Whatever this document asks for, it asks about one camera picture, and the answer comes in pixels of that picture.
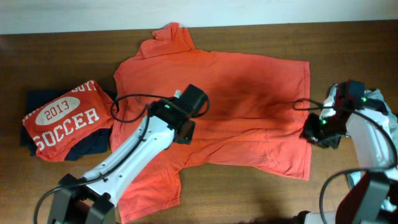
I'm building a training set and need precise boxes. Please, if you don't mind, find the plain orange-red t-shirt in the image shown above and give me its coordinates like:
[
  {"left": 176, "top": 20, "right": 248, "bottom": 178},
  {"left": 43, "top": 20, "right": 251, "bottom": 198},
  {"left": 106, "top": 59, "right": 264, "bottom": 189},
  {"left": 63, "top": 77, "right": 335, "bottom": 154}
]
[{"left": 110, "top": 23, "right": 312, "bottom": 223}]

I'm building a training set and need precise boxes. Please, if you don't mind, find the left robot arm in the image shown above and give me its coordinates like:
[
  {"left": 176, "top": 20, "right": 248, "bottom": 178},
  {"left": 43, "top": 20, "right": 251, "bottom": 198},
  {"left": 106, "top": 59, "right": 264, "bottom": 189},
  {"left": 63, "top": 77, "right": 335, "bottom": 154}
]
[{"left": 39, "top": 85, "right": 210, "bottom": 224}]

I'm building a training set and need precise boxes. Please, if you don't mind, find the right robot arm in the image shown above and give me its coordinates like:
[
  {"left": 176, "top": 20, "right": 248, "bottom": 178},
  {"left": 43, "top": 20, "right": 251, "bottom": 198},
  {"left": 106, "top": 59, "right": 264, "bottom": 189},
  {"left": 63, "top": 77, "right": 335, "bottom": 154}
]
[{"left": 297, "top": 80, "right": 397, "bottom": 224}]

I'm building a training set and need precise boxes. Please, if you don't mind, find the light blue crumpled shirt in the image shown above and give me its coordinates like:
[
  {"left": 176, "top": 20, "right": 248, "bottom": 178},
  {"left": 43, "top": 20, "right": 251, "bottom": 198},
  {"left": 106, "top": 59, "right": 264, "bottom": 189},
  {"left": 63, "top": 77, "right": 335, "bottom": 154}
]
[{"left": 326, "top": 83, "right": 398, "bottom": 214}]

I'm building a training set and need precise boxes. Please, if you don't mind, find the folded red soccer shirt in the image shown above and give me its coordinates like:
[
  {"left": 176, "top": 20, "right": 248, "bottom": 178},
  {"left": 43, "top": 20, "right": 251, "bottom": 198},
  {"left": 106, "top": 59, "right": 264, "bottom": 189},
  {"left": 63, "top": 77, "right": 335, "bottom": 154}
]
[{"left": 22, "top": 80, "right": 114, "bottom": 162}]

